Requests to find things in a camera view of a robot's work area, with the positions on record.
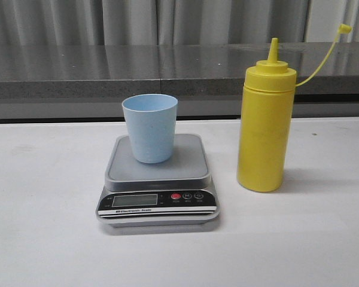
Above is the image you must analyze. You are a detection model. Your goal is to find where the light blue plastic cup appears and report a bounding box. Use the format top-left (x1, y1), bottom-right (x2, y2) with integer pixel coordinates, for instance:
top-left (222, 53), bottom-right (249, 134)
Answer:
top-left (122, 94), bottom-right (178, 164)

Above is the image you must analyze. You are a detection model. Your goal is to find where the yellow squeeze bottle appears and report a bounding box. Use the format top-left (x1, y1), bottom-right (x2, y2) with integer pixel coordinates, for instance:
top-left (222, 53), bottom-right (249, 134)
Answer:
top-left (236, 23), bottom-right (352, 193)

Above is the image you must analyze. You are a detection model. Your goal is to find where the silver electronic kitchen scale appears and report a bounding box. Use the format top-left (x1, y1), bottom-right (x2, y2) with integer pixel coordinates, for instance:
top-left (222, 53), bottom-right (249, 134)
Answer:
top-left (96, 133), bottom-right (220, 235)

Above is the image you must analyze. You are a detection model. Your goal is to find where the grey stone counter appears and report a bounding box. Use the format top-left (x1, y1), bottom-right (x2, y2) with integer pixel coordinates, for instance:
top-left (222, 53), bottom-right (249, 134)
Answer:
top-left (0, 42), bottom-right (359, 123)

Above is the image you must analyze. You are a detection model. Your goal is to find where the grey curtain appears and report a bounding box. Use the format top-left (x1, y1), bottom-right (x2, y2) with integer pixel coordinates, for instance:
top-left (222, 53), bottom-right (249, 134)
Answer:
top-left (0, 1), bottom-right (359, 45)

